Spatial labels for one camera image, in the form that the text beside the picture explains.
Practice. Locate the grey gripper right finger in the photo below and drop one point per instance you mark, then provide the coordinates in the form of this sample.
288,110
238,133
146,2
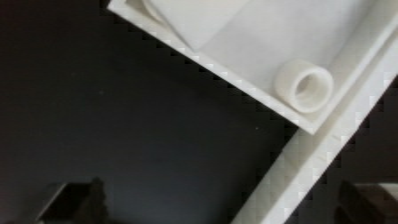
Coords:
368,203

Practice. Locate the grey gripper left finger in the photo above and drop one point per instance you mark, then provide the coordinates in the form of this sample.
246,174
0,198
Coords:
77,205

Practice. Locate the white square tabletop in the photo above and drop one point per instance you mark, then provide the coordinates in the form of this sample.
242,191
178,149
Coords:
302,51

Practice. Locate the white U-shaped fence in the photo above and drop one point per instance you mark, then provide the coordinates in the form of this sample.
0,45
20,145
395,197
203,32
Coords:
313,149

